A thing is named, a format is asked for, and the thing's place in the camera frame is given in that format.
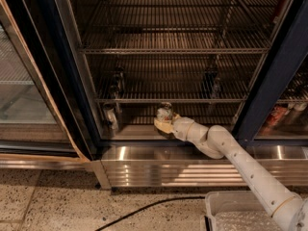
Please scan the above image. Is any open glass fridge door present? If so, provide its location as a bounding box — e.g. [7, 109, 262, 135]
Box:
[0, 0, 95, 162]

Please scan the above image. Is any upper wire fridge shelf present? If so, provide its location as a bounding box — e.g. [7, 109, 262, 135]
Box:
[81, 0, 278, 55]

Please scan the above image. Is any stainless steel fridge base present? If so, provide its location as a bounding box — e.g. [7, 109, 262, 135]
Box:
[91, 145, 308, 189]

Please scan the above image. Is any dark can left shelf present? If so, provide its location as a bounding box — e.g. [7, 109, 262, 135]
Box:
[109, 66, 125, 98]

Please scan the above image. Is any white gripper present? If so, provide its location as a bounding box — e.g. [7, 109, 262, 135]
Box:
[154, 113, 209, 142]

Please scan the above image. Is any dark can shelf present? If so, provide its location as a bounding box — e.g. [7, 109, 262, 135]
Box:
[203, 67, 220, 99]
[109, 66, 125, 98]

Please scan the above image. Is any red can right compartment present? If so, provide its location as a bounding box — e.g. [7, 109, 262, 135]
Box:
[260, 104, 288, 135]

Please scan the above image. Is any clear plastic bin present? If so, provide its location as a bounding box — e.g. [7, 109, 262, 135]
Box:
[205, 191, 282, 231]

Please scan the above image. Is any wire fridge shelf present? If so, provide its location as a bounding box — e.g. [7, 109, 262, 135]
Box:
[96, 54, 260, 103]
[81, 0, 278, 55]

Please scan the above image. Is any black floor cable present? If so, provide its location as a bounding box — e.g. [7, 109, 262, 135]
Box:
[94, 194, 206, 231]

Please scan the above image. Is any grey can right compartment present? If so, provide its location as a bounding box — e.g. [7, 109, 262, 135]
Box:
[285, 103, 307, 125]

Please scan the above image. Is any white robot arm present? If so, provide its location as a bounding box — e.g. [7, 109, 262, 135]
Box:
[154, 115, 308, 231]

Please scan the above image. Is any silver can fridge floor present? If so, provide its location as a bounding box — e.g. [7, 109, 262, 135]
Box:
[103, 103, 119, 130]

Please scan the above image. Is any dark blue fridge door frame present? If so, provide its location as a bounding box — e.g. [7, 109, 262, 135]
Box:
[232, 0, 308, 144]

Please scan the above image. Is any lower wire fridge shelf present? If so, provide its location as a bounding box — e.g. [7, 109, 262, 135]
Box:
[96, 54, 260, 103]

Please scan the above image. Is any dark can right shelf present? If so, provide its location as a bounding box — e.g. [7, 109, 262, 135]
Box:
[203, 67, 220, 99]

